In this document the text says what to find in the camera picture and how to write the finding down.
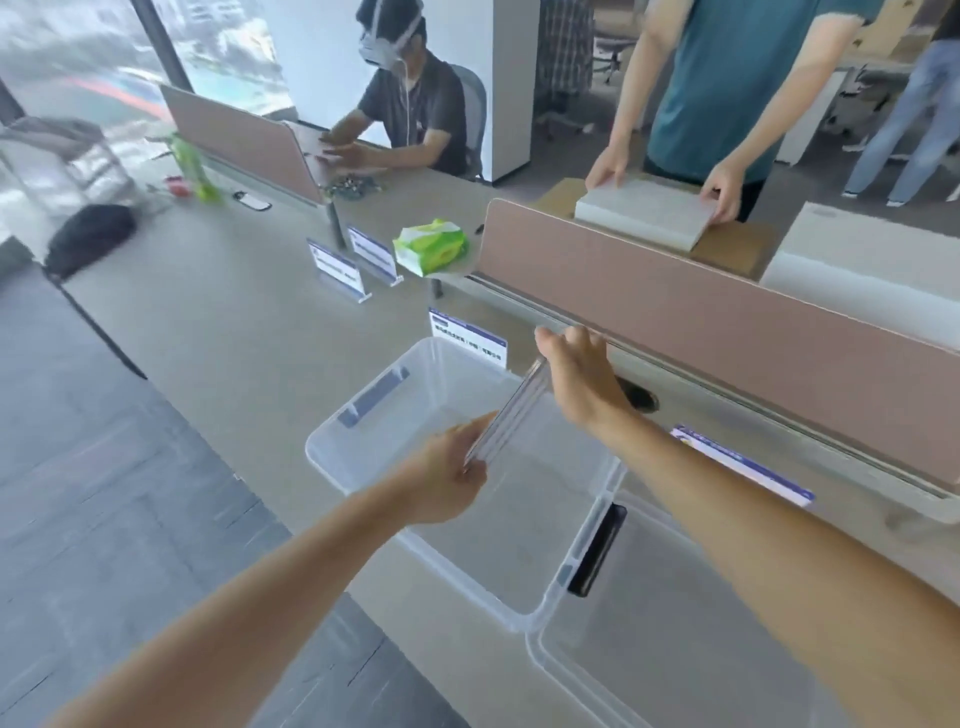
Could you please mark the person's right hand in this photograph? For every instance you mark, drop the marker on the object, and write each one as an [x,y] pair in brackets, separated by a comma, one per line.
[585,382]

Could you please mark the person's left hand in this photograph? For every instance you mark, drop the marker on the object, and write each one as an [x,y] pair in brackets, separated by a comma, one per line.
[435,484]

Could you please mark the person's left thumb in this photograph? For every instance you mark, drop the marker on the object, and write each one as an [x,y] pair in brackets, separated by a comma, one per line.
[471,429]

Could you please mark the person's right thumb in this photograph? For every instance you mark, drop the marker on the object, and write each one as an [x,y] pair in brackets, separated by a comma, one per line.
[546,341]

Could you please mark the stack of clear plastic sheets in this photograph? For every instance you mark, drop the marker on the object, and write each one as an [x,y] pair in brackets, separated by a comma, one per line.
[510,416]

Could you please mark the person's left forearm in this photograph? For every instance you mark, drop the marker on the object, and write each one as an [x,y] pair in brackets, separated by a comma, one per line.
[240,615]

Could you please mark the person's right forearm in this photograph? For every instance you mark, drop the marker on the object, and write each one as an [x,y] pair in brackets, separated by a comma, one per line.
[787,570]

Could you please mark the acrylic sign stand blue label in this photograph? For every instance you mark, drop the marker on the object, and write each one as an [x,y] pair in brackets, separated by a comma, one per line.
[469,337]
[373,255]
[742,465]
[336,268]

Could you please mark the green tissue pack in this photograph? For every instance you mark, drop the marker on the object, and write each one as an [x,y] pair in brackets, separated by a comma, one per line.
[431,246]

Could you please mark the flat white box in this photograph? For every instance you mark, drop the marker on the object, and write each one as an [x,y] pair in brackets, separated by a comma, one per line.
[645,214]

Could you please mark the long pink desk divider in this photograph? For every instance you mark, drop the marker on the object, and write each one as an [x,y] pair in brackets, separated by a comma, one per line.
[712,337]

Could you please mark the brown cardboard box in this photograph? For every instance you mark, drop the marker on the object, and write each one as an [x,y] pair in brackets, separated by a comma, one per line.
[739,251]

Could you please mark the grey office chair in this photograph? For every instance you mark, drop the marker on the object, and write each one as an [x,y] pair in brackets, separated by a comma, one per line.
[474,105]

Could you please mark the pile of small parts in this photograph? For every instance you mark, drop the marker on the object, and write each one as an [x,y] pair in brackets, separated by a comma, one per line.
[352,186]

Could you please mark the plaid garment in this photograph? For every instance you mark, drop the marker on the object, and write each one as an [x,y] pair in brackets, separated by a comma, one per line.
[566,52]

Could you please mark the large white box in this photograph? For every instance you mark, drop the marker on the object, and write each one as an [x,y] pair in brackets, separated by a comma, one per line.
[862,262]

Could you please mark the white headset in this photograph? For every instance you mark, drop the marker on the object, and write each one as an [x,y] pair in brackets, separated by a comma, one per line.
[382,45]

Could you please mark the short pink desk divider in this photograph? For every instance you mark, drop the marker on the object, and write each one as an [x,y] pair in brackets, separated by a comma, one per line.
[240,142]

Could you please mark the small red object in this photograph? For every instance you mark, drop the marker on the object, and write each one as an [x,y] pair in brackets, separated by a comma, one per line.
[178,187]

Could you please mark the green bottle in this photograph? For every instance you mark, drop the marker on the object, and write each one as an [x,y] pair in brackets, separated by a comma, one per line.
[195,169]

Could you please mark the black bag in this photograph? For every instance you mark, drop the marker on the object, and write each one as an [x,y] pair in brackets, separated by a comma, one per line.
[90,240]

